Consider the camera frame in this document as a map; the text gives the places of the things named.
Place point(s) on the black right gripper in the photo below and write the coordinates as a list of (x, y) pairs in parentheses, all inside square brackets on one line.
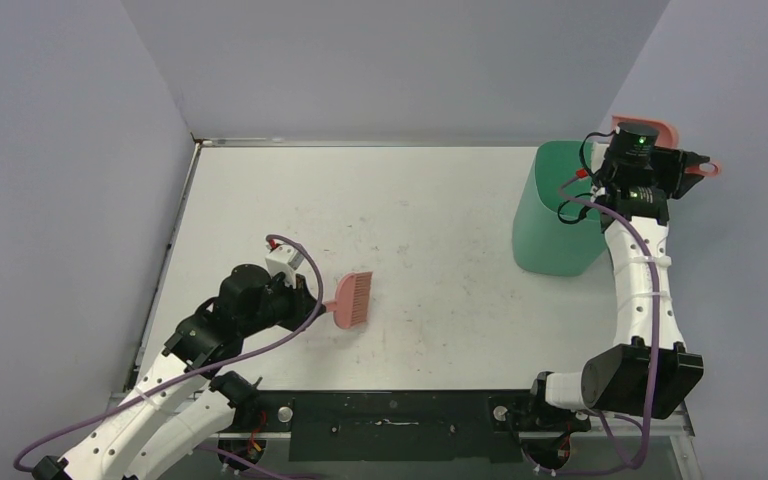
[(682, 168)]

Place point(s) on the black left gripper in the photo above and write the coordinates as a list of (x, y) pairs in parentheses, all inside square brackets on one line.
[(303, 304)]

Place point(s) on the pink dustpan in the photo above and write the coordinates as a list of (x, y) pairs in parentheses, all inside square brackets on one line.
[(668, 137)]

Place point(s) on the pink hand broom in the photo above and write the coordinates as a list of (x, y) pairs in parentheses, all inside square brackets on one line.
[(350, 304)]

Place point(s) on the green plastic waste bin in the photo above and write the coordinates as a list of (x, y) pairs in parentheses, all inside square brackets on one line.
[(547, 236)]

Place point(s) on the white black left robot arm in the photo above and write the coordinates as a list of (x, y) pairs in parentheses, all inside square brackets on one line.
[(189, 392)]

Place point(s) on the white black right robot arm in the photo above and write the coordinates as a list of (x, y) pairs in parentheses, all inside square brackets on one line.
[(648, 371)]

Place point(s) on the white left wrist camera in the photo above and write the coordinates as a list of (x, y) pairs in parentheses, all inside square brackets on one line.
[(284, 259)]

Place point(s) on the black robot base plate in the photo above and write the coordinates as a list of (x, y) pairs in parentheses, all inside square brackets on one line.
[(408, 425)]

